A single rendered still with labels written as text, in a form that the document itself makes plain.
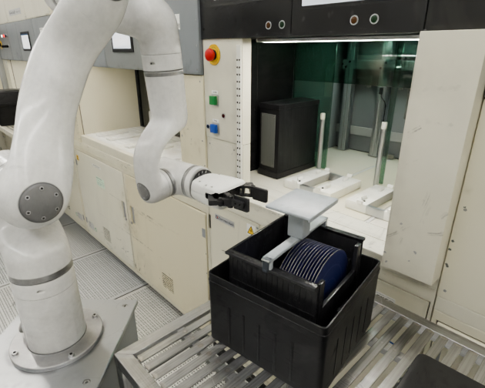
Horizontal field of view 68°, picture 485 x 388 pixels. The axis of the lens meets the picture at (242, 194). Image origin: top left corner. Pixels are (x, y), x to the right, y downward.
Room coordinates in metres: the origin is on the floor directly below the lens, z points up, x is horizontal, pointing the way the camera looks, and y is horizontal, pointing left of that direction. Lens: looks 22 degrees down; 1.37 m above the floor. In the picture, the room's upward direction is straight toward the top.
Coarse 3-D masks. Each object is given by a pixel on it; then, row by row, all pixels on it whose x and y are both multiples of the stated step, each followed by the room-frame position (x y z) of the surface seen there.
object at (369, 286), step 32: (224, 288) 0.61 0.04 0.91; (224, 320) 0.62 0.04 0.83; (256, 320) 0.56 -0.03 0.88; (288, 320) 0.52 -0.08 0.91; (352, 320) 0.58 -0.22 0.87; (256, 352) 0.56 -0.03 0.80; (288, 352) 0.52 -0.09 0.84; (320, 352) 0.48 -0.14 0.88; (288, 384) 0.52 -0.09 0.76; (320, 384) 0.48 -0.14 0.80
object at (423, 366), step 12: (420, 360) 0.48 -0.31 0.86; (432, 360) 0.48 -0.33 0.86; (408, 372) 0.46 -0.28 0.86; (420, 372) 0.46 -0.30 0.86; (432, 372) 0.46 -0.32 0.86; (444, 372) 0.46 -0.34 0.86; (456, 372) 0.46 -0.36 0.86; (408, 384) 0.43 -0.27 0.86; (420, 384) 0.43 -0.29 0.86; (432, 384) 0.43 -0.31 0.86; (444, 384) 0.43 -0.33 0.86; (456, 384) 0.43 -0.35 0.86; (468, 384) 0.43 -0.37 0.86; (480, 384) 0.43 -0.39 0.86
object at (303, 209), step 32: (288, 192) 0.71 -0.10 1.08; (288, 224) 0.67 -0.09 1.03; (320, 224) 0.73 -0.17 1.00; (256, 256) 0.72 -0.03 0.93; (352, 256) 0.70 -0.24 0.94; (256, 288) 0.60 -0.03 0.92; (288, 288) 0.56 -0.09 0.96; (320, 288) 0.53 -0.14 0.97; (352, 288) 0.66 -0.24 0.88; (320, 320) 0.54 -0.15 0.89
